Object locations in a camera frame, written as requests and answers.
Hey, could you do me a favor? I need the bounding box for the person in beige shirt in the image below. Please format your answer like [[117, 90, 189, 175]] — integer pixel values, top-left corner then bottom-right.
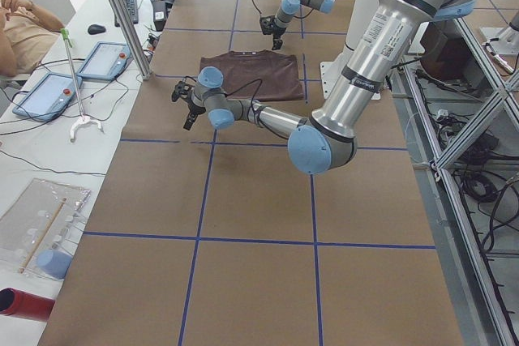
[[1, 0, 64, 77]]

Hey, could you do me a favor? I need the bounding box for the black keyboard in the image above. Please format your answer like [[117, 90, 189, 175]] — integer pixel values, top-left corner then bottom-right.
[[123, 0, 139, 24]]

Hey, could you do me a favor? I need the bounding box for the wooden stick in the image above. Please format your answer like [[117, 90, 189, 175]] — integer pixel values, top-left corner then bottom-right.
[[18, 197, 66, 274]]

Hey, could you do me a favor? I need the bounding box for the near teach pendant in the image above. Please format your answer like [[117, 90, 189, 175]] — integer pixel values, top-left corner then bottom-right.
[[12, 72, 75, 122]]

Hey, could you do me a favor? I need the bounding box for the dark brown t-shirt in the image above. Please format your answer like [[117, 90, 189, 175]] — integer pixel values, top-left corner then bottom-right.
[[199, 50, 304, 101]]

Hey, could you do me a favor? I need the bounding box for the far teach pendant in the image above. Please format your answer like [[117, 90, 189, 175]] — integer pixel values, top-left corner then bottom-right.
[[76, 41, 131, 81]]

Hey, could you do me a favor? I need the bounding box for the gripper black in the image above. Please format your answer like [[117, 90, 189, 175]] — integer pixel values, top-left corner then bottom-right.
[[270, 21, 287, 51], [183, 100, 206, 130]]

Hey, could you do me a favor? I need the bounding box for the black computer mouse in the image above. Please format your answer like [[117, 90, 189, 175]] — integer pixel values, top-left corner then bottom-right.
[[88, 23, 106, 35]]

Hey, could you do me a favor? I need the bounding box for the red cylinder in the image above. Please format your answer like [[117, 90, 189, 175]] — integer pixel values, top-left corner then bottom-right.
[[1, 288, 55, 322]]

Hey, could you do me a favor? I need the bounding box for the teach pendant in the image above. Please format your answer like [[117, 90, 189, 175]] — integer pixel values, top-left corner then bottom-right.
[[76, 41, 131, 81], [12, 72, 75, 122]]

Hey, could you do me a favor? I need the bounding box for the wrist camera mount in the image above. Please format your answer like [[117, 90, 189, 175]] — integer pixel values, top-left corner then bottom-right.
[[259, 15, 277, 36], [171, 79, 195, 103]]

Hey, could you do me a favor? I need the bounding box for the clear plastic bag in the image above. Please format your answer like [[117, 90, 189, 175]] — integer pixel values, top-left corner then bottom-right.
[[1, 178, 91, 280]]

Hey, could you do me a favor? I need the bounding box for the aluminium frame post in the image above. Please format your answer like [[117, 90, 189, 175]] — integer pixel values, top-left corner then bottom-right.
[[108, 0, 152, 80]]

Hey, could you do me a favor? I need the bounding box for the black box white label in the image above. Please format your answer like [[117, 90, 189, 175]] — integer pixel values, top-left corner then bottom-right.
[[152, 0, 168, 32]]

